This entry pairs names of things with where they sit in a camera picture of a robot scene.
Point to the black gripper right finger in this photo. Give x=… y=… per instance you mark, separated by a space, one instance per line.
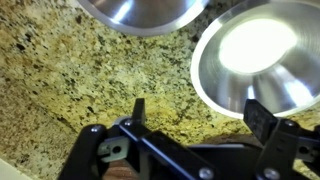
x=260 y=121

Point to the round wooden board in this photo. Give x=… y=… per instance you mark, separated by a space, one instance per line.
x=121 y=172

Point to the small stainless steel bowl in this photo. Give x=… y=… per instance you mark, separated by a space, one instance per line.
x=150 y=16
x=233 y=83

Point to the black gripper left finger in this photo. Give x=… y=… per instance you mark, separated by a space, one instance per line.
x=138 y=111

